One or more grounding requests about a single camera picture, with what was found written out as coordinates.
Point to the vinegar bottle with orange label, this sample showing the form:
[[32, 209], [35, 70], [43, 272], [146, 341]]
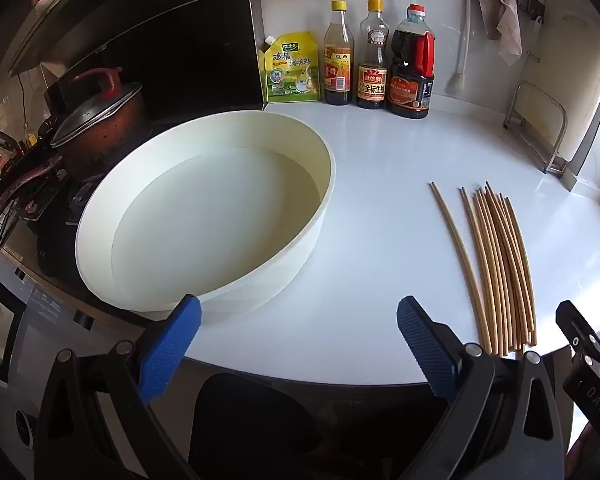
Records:
[[338, 70]]

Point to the white dish brush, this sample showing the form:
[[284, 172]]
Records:
[[457, 84]]

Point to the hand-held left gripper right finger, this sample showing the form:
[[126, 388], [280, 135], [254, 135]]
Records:
[[425, 345]]

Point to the yellow seasoning pouch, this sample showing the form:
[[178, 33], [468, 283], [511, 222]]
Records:
[[292, 75]]

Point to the range hood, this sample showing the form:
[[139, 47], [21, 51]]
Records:
[[80, 10]]

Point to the clear soy sauce bottle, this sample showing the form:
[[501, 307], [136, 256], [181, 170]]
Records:
[[372, 80]]

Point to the beige rag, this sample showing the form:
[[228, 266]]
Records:
[[507, 30]]

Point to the black gas stove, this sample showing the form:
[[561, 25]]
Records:
[[55, 240]]

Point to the brown cooking pot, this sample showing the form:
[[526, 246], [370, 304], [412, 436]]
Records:
[[110, 150]]

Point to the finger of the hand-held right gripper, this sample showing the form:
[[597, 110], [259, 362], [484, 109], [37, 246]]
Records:
[[575, 325]]

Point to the metal cutting board rack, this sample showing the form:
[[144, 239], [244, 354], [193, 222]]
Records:
[[554, 166]]

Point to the grey built-in oven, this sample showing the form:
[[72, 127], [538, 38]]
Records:
[[30, 320]]

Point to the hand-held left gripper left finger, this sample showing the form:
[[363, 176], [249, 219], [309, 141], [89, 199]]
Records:
[[172, 340]]

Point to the pile of wooden chopsticks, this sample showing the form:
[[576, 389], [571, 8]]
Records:
[[500, 270]]

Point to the white cutting board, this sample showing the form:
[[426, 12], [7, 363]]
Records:
[[585, 85]]

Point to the white round basin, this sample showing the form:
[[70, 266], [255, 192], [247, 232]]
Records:
[[205, 220]]

